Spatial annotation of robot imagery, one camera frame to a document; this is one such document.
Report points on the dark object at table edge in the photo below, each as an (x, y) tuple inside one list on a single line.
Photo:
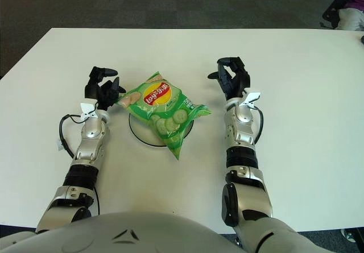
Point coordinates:
[(362, 39)]

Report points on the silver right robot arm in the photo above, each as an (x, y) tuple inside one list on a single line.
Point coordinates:
[(241, 133)]

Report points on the black office chair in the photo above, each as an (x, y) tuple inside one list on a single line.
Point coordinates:
[(331, 11)]

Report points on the grey robot torso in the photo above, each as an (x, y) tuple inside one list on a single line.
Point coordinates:
[(159, 236)]

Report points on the green chips snack bag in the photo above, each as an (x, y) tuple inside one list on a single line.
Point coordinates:
[(162, 108)]

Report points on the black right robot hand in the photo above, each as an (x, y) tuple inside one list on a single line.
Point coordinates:
[(237, 85)]

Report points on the white plate black rim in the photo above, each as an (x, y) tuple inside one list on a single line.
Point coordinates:
[(142, 133)]

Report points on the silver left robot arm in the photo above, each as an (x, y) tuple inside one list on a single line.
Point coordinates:
[(91, 142)]

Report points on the person in purple shirt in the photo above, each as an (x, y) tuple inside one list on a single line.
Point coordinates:
[(354, 20)]

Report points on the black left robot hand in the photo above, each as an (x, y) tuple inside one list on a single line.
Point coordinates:
[(92, 89)]

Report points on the grey shoe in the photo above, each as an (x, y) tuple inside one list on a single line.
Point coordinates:
[(348, 235)]

